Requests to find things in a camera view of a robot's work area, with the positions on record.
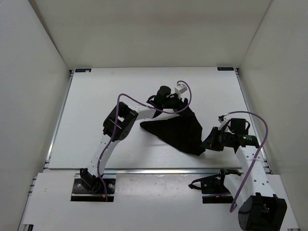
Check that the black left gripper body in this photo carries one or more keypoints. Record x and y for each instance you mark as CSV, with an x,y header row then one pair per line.
x,y
174,104

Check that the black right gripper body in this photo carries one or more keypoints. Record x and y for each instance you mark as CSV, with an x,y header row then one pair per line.
x,y
219,139

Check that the black skirt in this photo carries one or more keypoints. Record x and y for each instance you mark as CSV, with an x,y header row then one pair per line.
x,y
183,132

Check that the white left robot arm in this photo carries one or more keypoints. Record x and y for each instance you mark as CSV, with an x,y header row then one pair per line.
x,y
118,124

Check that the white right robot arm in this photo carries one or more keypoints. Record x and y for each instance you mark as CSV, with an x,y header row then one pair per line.
x,y
259,207

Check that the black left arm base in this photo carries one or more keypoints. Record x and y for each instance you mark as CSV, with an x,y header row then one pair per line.
x,y
89,188

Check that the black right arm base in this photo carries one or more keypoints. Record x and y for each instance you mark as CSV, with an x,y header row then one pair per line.
x,y
212,187

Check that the dark right corner label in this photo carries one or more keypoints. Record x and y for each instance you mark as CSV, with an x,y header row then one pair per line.
x,y
225,68

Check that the dark corner label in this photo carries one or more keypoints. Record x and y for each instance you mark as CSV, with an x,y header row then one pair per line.
x,y
225,68
82,70

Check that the dark left corner label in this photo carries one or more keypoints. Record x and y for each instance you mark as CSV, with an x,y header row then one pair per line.
x,y
82,70

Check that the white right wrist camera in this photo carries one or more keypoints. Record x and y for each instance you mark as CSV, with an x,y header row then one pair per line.
x,y
224,122

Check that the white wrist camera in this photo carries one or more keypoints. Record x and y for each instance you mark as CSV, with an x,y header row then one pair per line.
x,y
179,89
224,122

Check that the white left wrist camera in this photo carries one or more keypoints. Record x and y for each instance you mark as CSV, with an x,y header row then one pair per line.
x,y
179,89

